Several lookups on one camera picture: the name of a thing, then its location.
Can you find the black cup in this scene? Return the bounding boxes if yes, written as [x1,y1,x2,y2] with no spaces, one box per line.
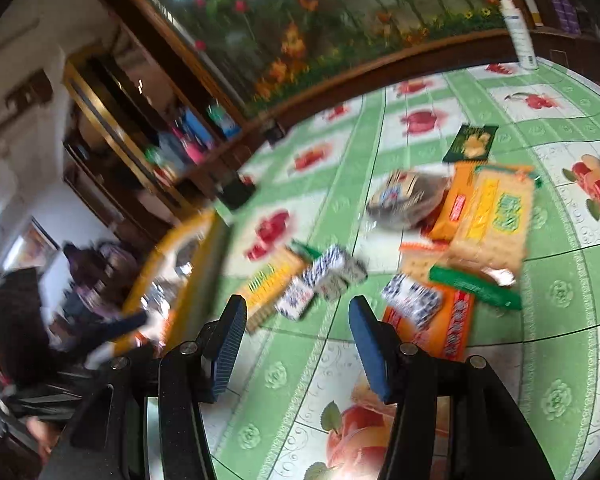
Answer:
[218,172,257,211]
[261,118,287,146]

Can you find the framed wall painting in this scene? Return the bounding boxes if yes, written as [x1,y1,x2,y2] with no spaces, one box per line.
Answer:
[2,217,59,276]

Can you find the dark green snack packet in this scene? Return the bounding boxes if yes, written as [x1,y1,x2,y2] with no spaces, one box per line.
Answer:
[442,124,498,164]

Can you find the white spray bottle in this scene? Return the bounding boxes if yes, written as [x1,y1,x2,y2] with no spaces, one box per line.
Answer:
[500,0,538,70]

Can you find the purple bottles on shelf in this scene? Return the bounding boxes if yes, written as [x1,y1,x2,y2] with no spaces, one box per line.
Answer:
[552,0,581,36]

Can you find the black cup far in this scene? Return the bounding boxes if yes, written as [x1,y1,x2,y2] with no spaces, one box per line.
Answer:
[261,118,287,146]

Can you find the blue thermos bottle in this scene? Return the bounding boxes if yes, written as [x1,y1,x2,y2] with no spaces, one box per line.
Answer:
[182,108,215,150]

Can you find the seated person in background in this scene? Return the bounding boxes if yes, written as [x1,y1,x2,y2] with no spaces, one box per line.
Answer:
[62,242,140,320]

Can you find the orange cheese biscuit pack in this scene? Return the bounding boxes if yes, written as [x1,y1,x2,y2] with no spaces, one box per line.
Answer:
[428,162,479,242]

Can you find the blue white candy cube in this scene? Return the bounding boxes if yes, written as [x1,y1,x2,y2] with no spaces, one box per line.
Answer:
[302,244,368,301]
[274,275,315,321]
[380,273,443,330]

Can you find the orange red biscuit pack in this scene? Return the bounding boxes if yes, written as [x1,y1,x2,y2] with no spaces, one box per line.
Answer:
[382,285,475,361]

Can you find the yellow green cracker pack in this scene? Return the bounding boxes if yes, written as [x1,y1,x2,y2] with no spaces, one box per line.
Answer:
[236,247,308,334]

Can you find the dark bread clear bag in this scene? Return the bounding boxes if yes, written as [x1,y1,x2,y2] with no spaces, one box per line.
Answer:
[365,169,451,230]

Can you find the green Weidan cracker pack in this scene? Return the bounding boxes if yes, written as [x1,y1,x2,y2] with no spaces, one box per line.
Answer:
[428,164,542,311]

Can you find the pink bottle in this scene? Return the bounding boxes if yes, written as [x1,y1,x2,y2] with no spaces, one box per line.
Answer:
[178,134,204,165]

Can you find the yellow cardboard tray box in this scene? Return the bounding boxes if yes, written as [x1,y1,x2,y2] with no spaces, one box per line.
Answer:
[112,207,230,356]

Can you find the black cup near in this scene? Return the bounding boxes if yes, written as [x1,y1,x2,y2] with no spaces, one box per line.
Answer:
[218,172,257,211]

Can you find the green fruit pattern tablecloth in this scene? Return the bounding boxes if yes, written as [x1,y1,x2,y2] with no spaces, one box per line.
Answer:
[202,61,600,479]

